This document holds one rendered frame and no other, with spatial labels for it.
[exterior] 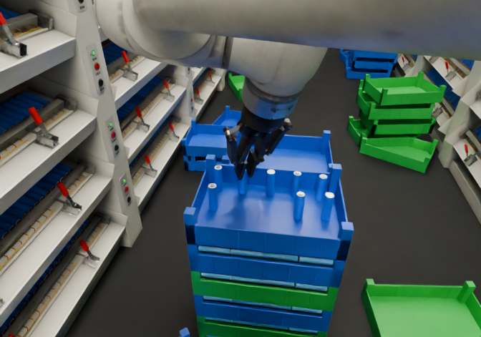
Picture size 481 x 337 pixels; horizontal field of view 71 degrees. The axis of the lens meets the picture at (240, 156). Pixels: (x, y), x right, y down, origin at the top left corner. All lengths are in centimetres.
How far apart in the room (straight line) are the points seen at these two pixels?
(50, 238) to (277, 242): 54
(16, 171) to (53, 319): 41
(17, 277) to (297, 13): 79
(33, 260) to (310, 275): 59
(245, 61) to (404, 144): 153
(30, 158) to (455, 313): 116
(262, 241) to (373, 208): 85
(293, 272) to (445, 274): 70
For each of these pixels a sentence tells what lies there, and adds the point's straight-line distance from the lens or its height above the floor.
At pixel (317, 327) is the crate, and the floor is 18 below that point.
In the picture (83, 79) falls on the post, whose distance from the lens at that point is 93.
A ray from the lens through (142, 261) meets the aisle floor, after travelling 121.
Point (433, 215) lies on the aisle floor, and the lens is 150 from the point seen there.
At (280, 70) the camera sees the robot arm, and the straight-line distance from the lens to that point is 44.
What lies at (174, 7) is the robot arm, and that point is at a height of 86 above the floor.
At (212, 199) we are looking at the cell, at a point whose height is 44.
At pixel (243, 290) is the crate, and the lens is 76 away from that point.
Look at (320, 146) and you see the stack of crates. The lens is 109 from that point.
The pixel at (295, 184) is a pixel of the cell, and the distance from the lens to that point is 75.
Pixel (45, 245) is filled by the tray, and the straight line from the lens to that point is 91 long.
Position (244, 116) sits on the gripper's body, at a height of 65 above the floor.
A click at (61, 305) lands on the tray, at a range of 104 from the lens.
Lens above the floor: 90
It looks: 34 degrees down
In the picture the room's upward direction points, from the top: straight up
